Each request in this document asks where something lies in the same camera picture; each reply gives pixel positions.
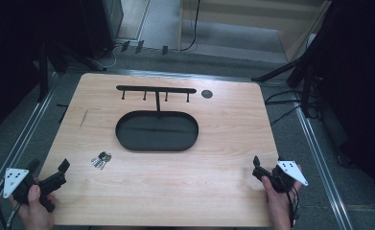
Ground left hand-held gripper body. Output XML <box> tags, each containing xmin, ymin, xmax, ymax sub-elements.
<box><xmin>2</xmin><ymin>168</ymin><xmax>67</xmax><ymax>213</ymax></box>

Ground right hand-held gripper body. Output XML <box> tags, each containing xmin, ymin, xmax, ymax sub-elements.
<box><xmin>251</xmin><ymin>160</ymin><xmax>310</xmax><ymax>195</ymax></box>

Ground bunch of silver keys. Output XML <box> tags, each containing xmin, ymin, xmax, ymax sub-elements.
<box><xmin>90</xmin><ymin>150</ymin><xmax>113</xmax><ymax>171</ymax></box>

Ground black key rack with tray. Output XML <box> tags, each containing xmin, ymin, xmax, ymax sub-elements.
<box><xmin>114</xmin><ymin>84</ymin><xmax>199</xmax><ymax>152</ymax></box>

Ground person's right hand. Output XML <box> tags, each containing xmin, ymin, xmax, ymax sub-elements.
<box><xmin>260</xmin><ymin>164</ymin><xmax>303</xmax><ymax>230</ymax></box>

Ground person's left hand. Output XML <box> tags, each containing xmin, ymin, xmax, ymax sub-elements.
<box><xmin>8</xmin><ymin>183</ymin><xmax>58</xmax><ymax>230</ymax></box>

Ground black metal stand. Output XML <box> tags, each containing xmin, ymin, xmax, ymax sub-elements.
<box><xmin>251</xmin><ymin>54</ymin><xmax>323</xmax><ymax>119</ymax></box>
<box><xmin>35</xmin><ymin>37</ymin><xmax>107</xmax><ymax>104</ymax></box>

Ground dark cabinet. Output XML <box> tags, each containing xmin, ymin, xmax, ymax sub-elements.
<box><xmin>78</xmin><ymin>0</ymin><xmax>125</xmax><ymax>60</ymax></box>

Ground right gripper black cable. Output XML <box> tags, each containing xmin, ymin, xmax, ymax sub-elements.
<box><xmin>285</xmin><ymin>186</ymin><xmax>302</xmax><ymax>228</ymax></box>

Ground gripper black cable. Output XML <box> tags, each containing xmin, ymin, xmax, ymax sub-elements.
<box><xmin>285</xmin><ymin>186</ymin><xmax>302</xmax><ymax>228</ymax></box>
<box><xmin>0</xmin><ymin>184</ymin><xmax>22</xmax><ymax>230</ymax></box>

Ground metal floor rail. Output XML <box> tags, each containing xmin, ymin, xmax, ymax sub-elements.
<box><xmin>0</xmin><ymin>72</ymin><xmax>59</xmax><ymax>221</ymax></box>
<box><xmin>291</xmin><ymin>92</ymin><xmax>356</xmax><ymax>230</ymax></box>

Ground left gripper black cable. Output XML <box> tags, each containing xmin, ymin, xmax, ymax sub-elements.
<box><xmin>0</xmin><ymin>184</ymin><xmax>22</xmax><ymax>230</ymax></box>

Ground black floor cables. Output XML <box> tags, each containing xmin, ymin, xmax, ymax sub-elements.
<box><xmin>264</xmin><ymin>89</ymin><xmax>308</xmax><ymax>127</ymax></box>

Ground white floor cable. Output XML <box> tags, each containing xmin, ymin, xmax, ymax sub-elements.
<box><xmin>96</xmin><ymin>44</ymin><xmax>123</xmax><ymax>69</ymax></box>

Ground black hanging cable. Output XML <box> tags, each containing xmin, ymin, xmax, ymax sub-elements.
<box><xmin>179</xmin><ymin>0</ymin><xmax>202</xmax><ymax>52</ymax></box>

